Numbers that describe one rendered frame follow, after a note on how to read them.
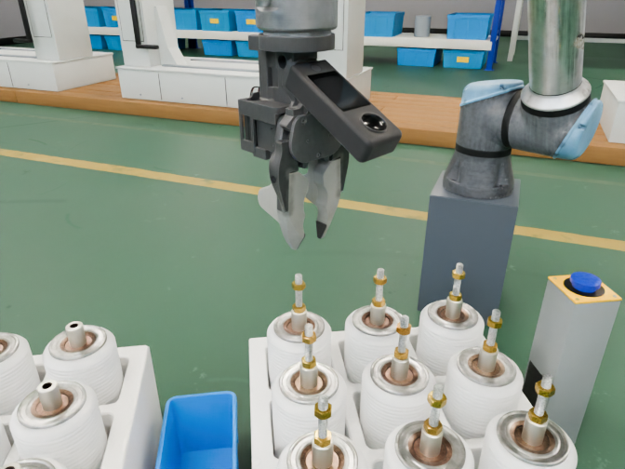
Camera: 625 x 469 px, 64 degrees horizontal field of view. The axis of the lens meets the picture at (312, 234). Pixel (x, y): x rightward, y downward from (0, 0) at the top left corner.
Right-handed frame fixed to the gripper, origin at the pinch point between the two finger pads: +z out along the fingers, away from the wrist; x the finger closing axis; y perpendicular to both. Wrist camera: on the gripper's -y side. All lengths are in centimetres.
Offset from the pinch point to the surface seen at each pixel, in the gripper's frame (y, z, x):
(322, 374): 0.4, 21.0, -2.1
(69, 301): 83, 46, 4
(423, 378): -9.2, 21.0, -10.9
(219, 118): 205, 43, -126
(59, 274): 97, 46, 1
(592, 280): -18.7, 13.3, -37.0
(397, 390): -8.2, 21.0, -6.8
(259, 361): 14.9, 28.3, -3.1
